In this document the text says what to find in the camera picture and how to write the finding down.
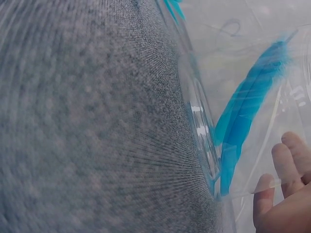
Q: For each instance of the person's right hand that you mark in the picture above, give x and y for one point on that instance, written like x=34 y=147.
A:
x=286 y=213

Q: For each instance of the blue feather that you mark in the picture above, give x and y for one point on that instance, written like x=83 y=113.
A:
x=243 y=116
x=178 y=9

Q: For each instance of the clear plastic container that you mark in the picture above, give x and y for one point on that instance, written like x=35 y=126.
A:
x=201 y=121

